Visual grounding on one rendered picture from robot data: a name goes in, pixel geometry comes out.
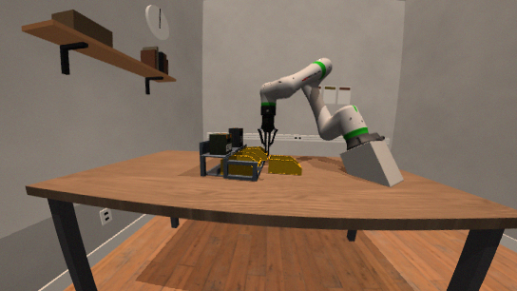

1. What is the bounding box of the grey metal shelf rack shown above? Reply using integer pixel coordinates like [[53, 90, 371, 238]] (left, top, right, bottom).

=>
[[200, 141, 265, 182]]

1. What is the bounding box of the yellow bin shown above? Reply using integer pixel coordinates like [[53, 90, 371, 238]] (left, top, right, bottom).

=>
[[268, 155, 302, 175], [233, 152, 261, 167], [239, 146, 269, 161], [220, 155, 255, 176]]

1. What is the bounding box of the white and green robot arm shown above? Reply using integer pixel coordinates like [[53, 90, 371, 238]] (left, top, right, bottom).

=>
[[259, 58, 385, 150]]

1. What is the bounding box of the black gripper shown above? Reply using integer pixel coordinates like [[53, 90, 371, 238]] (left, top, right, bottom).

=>
[[258, 115, 278, 156]]

